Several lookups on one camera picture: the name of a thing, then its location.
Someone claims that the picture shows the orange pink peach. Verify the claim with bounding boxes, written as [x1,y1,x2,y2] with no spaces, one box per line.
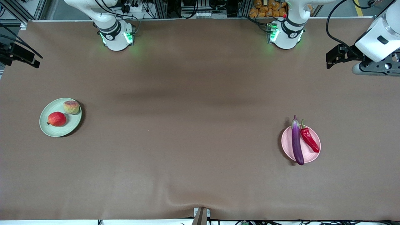
[63,100,80,115]

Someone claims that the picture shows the red pomegranate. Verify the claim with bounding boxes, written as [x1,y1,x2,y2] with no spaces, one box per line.
[47,112,67,127]

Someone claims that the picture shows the red chili pepper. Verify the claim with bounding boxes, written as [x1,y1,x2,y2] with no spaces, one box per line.
[300,119,320,153]

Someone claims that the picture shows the purple eggplant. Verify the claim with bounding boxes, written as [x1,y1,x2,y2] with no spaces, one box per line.
[291,115,305,166]

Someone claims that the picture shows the light green plate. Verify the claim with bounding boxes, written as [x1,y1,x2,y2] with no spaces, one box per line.
[39,98,82,138]

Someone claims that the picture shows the bag of orange fruit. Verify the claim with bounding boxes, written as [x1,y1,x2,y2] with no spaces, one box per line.
[248,0,288,18]

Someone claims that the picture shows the pink plate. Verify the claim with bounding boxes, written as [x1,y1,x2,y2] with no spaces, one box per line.
[281,124,321,163]

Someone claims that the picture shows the white power strip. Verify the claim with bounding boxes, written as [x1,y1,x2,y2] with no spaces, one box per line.
[120,0,141,13]

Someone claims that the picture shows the brown table cloth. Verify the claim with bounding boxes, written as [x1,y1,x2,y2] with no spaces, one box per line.
[0,17,400,221]

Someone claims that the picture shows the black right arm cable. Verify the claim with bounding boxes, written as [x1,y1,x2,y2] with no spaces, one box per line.
[0,22,43,59]

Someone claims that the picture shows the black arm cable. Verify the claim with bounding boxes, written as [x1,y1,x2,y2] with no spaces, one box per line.
[0,22,43,59]
[326,0,361,53]

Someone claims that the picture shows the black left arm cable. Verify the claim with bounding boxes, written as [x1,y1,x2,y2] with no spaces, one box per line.
[326,0,361,53]

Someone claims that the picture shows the aluminium frame strut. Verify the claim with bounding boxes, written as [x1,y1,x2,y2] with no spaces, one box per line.
[0,0,47,21]

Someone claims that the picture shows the aluminium frame post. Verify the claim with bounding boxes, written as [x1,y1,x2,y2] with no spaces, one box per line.
[155,0,168,19]

